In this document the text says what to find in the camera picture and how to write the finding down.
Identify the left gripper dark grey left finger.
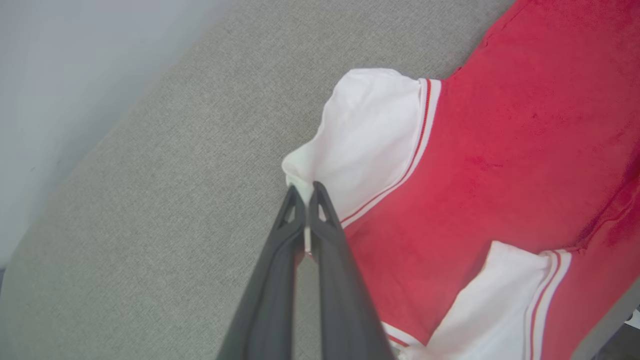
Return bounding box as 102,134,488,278
215,184,307,360

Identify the grey fabric sofa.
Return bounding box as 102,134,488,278
0,0,640,360

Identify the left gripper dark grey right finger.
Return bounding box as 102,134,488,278
308,180,396,360

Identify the red and white shirt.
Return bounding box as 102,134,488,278
281,0,640,360

